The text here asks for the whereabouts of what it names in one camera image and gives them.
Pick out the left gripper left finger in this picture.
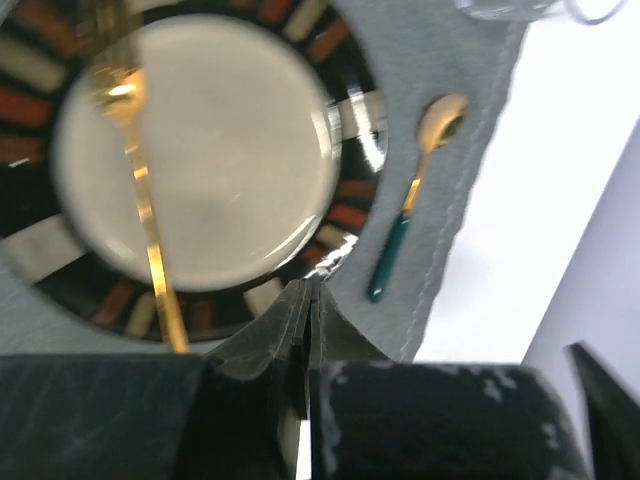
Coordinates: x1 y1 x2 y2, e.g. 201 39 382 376
1 281 313 479

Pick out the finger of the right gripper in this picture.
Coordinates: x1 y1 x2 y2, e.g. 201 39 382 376
568 342 639 479

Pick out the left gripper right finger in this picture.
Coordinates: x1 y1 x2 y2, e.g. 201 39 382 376
309 287 588 479

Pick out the dark rimmed dinner plate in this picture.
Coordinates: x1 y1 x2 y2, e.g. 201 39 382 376
1 1 386 342

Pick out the gold spoon green handle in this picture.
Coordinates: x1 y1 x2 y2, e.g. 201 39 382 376
367 93 470 304

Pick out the gold fork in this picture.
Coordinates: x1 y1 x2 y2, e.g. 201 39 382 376
78 1 190 353

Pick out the grey cloth placemat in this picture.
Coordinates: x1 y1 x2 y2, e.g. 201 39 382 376
1 1 525 360

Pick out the clear drinking glass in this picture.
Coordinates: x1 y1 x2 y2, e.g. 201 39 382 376
453 0 627 26

